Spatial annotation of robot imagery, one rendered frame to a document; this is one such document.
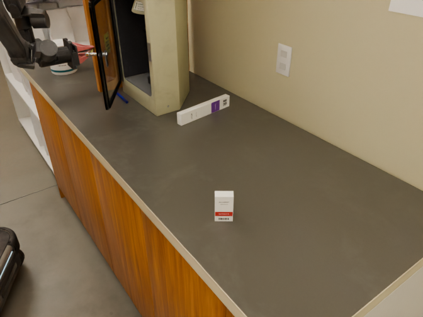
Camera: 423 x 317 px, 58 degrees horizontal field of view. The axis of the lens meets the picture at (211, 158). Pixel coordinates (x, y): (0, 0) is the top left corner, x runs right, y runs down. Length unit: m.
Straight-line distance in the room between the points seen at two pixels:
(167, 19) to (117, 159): 0.54
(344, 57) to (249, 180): 0.51
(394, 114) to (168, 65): 0.82
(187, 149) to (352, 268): 0.67
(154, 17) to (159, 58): 0.15
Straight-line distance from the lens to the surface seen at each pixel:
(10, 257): 2.19
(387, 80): 1.29
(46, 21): 1.73
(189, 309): 1.23
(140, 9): 1.55
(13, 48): 1.40
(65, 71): 2.11
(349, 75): 1.36
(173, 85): 1.56
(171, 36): 1.50
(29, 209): 2.79
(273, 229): 1.03
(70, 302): 2.15
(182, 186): 1.16
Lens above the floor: 1.64
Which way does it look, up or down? 33 degrees down
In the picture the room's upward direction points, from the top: straight up
